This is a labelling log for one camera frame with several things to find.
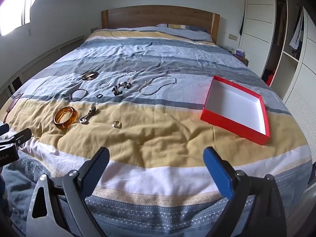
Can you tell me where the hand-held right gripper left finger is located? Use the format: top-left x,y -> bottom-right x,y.
26,147 -> 110,237

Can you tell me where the thin silver bangle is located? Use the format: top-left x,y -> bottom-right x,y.
69,88 -> 88,102

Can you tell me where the brown tortoiseshell bangle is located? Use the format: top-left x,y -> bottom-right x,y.
82,71 -> 99,81

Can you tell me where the wooden nightstand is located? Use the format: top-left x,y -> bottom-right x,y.
228,48 -> 249,67

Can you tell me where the red cardboard box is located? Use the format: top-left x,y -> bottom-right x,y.
200,76 -> 271,146

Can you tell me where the amber resin bangle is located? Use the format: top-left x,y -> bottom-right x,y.
54,106 -> 78,130

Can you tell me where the white wardrobe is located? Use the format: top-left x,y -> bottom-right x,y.
238,0 -> 316,121

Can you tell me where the wooden bed headboard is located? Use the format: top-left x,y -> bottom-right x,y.
101,5 -> 221,44

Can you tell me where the window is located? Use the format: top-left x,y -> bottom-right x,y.
0,0 -> 48,36

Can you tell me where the brown tag with red cord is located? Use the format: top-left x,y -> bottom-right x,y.
2,92 -> 24,124

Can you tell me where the person's leg in jeans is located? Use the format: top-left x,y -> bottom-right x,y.
0,164 -> 37,230

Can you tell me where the blue grey pillow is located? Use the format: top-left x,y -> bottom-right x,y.
156,23 -> 213,42

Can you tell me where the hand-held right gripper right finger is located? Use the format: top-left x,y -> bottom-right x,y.
202,147 -> 288,237

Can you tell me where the silver chain necklace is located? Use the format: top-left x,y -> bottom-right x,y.
138,75 -> 177,96

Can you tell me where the low white wall cabinet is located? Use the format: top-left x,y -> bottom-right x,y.
0,36 -> 86,99

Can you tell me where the hanging striped shirt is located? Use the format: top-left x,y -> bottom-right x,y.
289,6 -> 304,51

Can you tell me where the black white bead bracelet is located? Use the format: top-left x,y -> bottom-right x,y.
111,80 -> 132,97

